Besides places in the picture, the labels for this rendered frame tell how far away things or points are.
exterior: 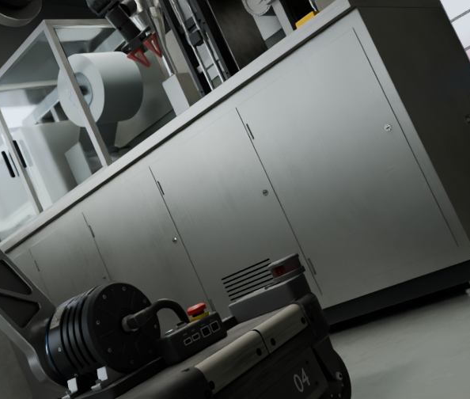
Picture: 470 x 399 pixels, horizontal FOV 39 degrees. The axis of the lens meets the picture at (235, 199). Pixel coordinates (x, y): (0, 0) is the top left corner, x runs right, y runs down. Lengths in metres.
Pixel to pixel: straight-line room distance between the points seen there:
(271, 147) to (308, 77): 0.26
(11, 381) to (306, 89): 3.50
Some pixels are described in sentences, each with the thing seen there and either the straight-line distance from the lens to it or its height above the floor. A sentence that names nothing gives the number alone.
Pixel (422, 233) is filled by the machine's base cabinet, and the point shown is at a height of 0.21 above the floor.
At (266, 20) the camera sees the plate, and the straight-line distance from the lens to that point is 2.83.
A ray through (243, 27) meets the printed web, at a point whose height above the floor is 1.17.
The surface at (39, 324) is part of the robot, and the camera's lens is 1.29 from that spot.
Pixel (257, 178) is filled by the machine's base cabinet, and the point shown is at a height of 0.57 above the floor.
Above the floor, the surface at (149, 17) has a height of 1.44.
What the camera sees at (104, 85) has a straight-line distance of 2.96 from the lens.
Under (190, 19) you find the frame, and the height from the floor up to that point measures 1.22.
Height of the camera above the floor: 0.36
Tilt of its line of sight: 5 degrees up
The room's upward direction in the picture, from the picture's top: 24 degrees counter-clockwise
